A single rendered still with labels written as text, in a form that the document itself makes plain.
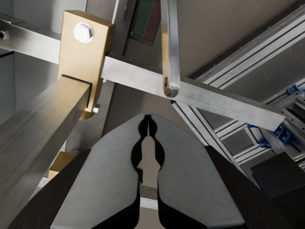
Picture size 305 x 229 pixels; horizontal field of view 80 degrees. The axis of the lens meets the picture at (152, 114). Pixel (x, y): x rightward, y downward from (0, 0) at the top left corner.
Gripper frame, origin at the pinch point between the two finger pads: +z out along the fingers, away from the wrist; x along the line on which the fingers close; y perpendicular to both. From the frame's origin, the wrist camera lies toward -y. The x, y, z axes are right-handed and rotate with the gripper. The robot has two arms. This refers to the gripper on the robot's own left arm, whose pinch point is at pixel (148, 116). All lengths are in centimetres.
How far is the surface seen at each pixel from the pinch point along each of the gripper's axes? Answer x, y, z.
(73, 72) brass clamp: -9.2, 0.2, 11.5
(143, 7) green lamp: -0.6, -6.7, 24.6
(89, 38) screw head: -6.3, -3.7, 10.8
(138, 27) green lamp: -1.5, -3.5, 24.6
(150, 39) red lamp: 0.5, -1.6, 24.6
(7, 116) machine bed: -35.8, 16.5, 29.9
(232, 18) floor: 44, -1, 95
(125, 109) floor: -16, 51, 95
